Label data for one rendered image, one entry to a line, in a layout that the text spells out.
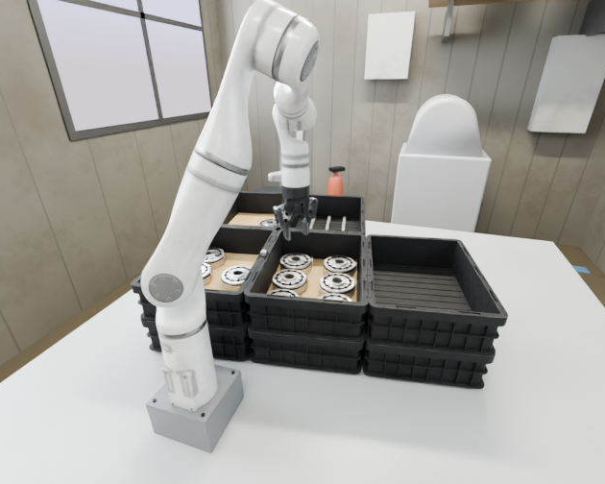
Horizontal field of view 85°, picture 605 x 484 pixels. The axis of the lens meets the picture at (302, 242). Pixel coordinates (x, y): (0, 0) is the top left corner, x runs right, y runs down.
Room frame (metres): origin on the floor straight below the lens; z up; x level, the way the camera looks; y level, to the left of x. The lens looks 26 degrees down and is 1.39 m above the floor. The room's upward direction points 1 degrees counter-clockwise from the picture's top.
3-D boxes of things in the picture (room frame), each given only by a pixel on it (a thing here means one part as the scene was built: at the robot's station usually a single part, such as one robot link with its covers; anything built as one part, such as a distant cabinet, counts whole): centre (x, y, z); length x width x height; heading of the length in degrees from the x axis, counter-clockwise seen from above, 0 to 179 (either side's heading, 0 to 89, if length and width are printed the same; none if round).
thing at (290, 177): (0.87, 0.03, 1.17); 0.11 x 0.09 x 0.06; 36
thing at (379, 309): (0.78, -0.33, 0.92); 0.40 x 0.30 x 0.02; 171
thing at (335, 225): (1.22, -0.10, 0.87); 0.40 x 0.30 x 0.11; 171
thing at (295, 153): (0.86, 0.03, 1.27); 0.09 x 0.07 x 0.15; 88
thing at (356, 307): (0.83, -0.03, 0.92); 0.40 x 0.30 x 0.02; 171
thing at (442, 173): (2.65, -1.12, 0.64); 0.65 x 0.55 x 1.29; 71
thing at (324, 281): (0.82, -0.10, 0.86); 0.10 x 0.10 x 0.01
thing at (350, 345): (0.83, -0.03, 0.76); 0.40 x 0.30 x 0.12; 171
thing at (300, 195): (0.86, 0.02, 1.10); 0.08 x 0.08 x 0.09
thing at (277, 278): (0.84, 0.04, 0.86); 0.10 x 0.10 x 0.01
